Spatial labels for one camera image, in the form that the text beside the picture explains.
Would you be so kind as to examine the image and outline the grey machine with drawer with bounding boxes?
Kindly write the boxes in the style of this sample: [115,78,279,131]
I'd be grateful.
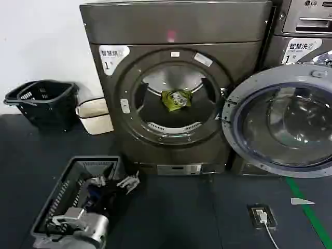
[281,0,332,36]

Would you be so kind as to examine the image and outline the black floor socket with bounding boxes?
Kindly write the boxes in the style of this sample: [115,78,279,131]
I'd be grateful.
[246,204,277,229]

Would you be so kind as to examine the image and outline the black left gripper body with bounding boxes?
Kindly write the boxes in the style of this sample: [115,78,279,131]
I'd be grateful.
[91,184,128,219]

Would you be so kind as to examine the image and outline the black plastic basket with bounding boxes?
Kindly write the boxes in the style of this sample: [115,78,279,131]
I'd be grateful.
[3,80,68,125]
[16,79,80,132]

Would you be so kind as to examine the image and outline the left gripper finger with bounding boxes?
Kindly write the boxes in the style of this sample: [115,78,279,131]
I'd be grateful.
[87,175,106,188]
[116,173,141,195]

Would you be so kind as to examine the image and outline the beige fabric bag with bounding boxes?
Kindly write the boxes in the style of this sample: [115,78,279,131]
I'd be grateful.
[75,96,115,136]

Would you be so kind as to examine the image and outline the dark garment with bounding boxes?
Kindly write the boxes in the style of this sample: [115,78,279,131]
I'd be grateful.
[83,185,104,211]

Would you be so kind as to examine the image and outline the green printed garment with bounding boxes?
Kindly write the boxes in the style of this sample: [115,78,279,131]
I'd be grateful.
[160,89,194,113]

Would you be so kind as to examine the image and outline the white dryer number sticker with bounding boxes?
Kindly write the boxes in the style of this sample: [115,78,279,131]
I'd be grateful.
[99,45,131,77]

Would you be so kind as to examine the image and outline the white plug adapter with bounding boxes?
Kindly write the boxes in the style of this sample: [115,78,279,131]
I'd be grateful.
[255,209,268,224]

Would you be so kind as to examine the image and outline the grey dryer with round opening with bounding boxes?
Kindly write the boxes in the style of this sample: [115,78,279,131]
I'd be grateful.
[79,0,273,177]

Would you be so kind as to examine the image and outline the white tape scrap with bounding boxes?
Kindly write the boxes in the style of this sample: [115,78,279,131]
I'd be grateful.
[290,197,316,206]

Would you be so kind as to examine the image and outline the grey plastic laundry basket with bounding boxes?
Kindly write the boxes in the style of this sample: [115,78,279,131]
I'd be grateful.
[30,155,126,249]

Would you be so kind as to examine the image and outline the grey washer with white label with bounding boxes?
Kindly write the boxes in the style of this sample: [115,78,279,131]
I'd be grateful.
[233,33,332,177]

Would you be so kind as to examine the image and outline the white cable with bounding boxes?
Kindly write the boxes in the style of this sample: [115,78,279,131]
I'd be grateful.
[262,222,280,249]

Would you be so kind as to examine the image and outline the round glass dryer door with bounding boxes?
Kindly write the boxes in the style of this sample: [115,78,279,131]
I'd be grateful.
[222,63,332,178]

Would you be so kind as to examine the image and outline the green floor tape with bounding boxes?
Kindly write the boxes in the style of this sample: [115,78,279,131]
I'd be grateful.
[285,177,332,249]

